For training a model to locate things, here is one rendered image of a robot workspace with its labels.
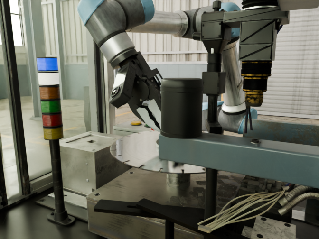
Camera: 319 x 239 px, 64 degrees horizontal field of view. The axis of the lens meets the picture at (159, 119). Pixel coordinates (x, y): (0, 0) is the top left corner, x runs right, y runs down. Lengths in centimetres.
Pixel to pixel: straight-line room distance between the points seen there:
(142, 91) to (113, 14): 19
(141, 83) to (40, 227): 44
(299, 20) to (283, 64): 93
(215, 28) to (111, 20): 23
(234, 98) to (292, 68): 540
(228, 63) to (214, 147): 70
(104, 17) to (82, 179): 46
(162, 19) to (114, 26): 32
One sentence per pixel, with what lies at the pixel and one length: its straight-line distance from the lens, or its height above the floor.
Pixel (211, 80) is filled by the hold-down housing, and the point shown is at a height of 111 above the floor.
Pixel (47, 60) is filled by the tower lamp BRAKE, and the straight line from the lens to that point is 63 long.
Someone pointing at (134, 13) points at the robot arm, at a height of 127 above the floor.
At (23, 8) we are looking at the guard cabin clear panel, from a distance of 88.
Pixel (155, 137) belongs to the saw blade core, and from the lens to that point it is 70.
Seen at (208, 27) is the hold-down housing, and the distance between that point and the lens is 59.
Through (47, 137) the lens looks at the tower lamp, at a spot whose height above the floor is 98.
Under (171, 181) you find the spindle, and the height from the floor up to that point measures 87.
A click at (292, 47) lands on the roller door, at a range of 645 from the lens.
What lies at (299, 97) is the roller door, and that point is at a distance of 648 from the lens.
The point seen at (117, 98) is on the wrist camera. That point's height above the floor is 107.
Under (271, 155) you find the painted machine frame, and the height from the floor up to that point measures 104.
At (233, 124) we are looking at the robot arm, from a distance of 112.
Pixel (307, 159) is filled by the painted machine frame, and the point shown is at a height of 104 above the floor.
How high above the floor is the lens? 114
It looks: 12 degrees down
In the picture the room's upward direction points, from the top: straight up
